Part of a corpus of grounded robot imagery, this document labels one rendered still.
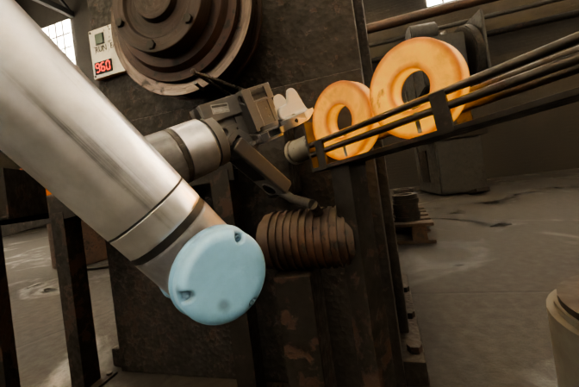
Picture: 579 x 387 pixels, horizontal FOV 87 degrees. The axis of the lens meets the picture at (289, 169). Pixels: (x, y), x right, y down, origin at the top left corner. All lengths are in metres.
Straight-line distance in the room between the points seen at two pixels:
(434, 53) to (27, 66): 0.46
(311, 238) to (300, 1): 0.72
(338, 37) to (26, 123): 0.84
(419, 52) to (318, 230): 0.36
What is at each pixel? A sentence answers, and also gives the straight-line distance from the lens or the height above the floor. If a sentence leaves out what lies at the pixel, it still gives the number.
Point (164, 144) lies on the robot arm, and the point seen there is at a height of 0.67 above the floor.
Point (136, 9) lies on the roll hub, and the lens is 0.99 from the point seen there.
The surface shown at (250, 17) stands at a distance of 0.90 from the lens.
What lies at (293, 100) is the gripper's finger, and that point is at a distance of 0.51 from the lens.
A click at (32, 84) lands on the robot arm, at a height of 0.69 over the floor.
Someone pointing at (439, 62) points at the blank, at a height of 0.74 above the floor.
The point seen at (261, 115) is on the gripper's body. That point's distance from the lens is 0.46.
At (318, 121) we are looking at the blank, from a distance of 0.65.
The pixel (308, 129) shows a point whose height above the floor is 0.70.
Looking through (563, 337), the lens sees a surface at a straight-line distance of 0.25.
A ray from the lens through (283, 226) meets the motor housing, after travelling 0.65.
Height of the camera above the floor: 0.62
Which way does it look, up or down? 1 degrees up
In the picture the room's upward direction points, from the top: 8 degrees counter-clockwise
